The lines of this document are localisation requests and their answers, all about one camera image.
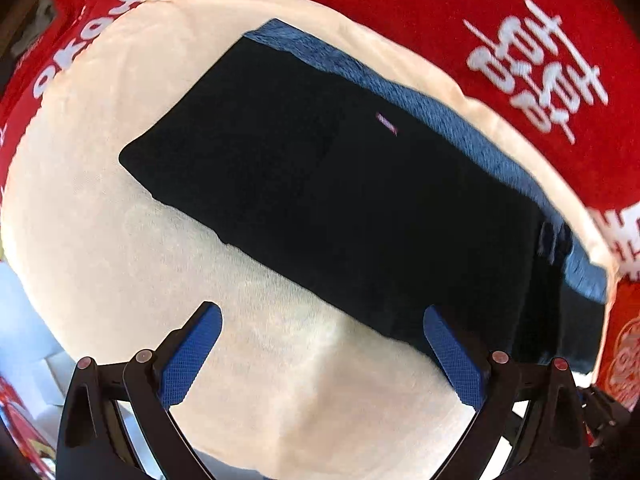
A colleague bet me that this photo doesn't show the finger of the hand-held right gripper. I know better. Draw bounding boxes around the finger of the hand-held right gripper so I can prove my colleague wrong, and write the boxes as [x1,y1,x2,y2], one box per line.
[575,385,632,461]

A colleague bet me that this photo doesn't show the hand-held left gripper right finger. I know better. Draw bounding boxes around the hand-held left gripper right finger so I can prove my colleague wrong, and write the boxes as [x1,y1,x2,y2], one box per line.
[422,305,593,480]

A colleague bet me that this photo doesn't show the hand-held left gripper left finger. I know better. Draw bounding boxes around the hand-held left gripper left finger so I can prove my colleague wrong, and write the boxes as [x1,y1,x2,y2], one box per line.
[56,301,223,480]

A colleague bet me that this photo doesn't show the black pants with blue stripes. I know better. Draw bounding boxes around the black pants with blue stripes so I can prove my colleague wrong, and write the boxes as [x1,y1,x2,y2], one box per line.
[118,17,613,376]

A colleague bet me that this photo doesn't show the cream fleece blanket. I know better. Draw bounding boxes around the cream fleece blanket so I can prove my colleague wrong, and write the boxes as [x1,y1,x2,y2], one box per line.
[0,0,623,480]

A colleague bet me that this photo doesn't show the white box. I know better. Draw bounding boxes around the white box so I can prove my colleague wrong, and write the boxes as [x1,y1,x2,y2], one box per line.
[0,265,68,406]

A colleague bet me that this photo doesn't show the red box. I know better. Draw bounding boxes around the red box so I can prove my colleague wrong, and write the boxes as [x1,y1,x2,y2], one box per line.
[0,375,57,478]

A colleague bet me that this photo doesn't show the red printed blanket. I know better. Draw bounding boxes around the red printed blanket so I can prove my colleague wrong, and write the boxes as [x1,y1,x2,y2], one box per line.
[0,0,640,411]

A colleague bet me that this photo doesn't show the pile of dark clothes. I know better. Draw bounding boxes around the pile of dark clothes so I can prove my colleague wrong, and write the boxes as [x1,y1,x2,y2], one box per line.
[0,0,63,96]

